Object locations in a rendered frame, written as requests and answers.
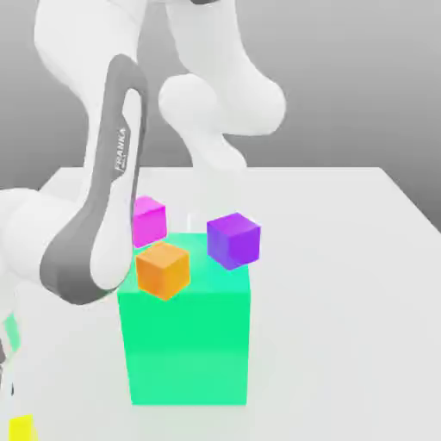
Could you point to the large green box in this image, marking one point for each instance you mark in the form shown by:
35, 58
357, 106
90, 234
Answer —
187, 344

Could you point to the small magenta cube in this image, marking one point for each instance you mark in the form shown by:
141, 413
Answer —
150, 222

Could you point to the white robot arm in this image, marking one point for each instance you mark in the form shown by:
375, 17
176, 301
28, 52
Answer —
213, 103

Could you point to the small yellow cube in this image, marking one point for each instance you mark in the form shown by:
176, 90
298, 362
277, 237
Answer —
20, 429

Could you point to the small purple cube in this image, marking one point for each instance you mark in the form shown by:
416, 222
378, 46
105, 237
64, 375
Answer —
234, 241

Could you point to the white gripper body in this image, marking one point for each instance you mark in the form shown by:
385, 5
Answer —
21, 392

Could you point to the small orange cube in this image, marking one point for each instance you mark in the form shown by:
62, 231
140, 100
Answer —
162, 270

